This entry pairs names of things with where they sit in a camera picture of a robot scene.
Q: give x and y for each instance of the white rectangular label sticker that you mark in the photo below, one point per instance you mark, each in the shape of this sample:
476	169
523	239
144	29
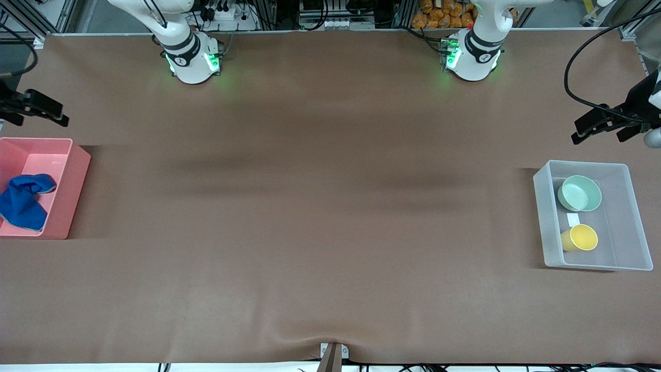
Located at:
573	219

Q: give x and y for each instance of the yellow plastic cup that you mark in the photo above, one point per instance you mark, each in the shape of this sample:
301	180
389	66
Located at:
583	237

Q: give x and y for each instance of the blue cloth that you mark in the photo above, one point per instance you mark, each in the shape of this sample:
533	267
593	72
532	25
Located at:
20	206

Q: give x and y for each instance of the brown camera mount post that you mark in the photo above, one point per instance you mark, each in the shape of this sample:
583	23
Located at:
330	359

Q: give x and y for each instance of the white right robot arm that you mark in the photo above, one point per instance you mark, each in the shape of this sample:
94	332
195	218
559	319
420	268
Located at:
191	57

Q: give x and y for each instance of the pink plastic bin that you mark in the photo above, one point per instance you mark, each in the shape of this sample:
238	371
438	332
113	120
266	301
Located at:
67	196

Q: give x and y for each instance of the white power strip with plugs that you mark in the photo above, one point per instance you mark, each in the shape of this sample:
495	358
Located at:
227	15

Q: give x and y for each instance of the mint green bowl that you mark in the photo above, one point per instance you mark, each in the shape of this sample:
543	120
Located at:
581	194

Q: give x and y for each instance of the translucent white plastic bin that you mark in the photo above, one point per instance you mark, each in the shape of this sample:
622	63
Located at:
619	227

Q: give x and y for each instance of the white multi-socket strip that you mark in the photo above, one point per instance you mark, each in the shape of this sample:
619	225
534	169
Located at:
348	24

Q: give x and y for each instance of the white corner bracket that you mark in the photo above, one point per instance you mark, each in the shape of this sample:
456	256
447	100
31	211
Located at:
38	43

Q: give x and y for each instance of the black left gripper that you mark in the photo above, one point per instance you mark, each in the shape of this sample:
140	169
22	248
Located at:
636	102

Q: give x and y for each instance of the orange packaged snacks pile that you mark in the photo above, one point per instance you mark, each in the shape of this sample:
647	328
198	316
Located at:
439	18

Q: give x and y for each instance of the aluminium frame profile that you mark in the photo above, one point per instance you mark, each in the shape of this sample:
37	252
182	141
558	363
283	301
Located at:
20	15

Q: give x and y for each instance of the brown table cover mat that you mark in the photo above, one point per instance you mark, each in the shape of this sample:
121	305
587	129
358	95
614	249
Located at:
310	232

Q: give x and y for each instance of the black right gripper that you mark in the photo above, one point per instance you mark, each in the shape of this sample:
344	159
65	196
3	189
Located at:
11	101

